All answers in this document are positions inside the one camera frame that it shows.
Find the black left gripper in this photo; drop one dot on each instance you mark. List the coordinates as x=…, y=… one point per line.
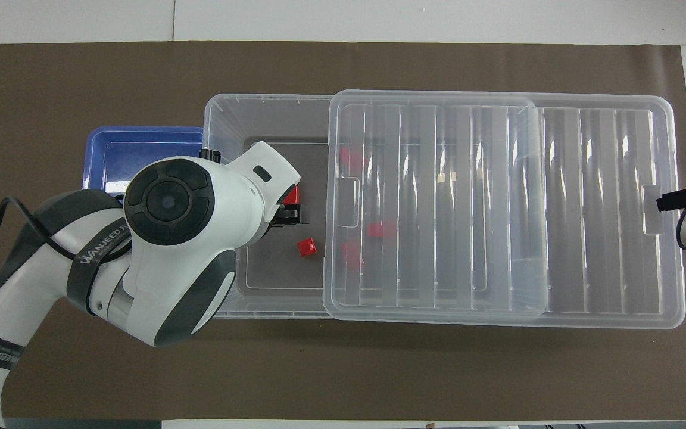
x=273, y=221

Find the red block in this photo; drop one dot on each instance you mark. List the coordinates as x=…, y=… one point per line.
x=382, y=229
x=293, y=195
x=306, y=246
x=352, y=158
x=353, y=256

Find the clear ribbed plastic lid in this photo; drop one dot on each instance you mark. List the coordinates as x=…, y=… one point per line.
x=605, y=208

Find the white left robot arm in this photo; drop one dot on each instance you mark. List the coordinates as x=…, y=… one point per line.
x=188, y=238

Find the black box latch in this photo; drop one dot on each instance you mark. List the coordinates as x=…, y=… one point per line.
x=209, y=156

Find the clear plastic storage box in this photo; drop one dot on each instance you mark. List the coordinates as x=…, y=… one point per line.
x=224, y=119

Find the blue plastic tray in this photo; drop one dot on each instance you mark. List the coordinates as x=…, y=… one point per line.
x=140, y=155

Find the brown paper table mat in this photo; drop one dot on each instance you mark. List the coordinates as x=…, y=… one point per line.
x=319, y=375

